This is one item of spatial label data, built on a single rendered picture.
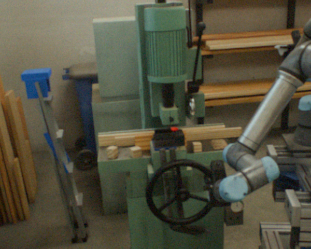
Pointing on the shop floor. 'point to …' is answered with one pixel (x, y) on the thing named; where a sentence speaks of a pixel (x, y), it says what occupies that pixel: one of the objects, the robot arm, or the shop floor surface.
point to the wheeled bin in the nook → (88, 145)
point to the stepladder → (56, 148)
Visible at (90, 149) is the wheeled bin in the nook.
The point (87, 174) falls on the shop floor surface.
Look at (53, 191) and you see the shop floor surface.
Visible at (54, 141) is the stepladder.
